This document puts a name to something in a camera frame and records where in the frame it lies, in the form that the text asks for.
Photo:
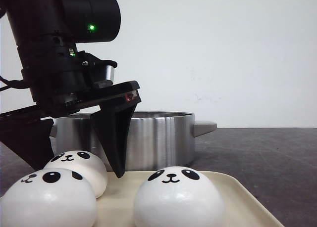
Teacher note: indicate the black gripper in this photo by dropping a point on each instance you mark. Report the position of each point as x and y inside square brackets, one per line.
[62, 93]

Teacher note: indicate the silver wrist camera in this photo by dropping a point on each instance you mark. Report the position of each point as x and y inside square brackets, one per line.
[99, 73]

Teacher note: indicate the beige plastic tray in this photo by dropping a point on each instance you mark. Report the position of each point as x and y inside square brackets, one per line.
[115, 207]

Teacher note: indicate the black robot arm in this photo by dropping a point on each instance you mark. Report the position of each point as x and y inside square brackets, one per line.
[46, 31]

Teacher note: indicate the panda bun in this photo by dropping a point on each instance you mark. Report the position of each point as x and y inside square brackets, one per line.
[85, 163]
[49, 198]
[178, 197]

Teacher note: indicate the stainless steel pot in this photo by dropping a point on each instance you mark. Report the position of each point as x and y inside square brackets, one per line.
[155, 140]

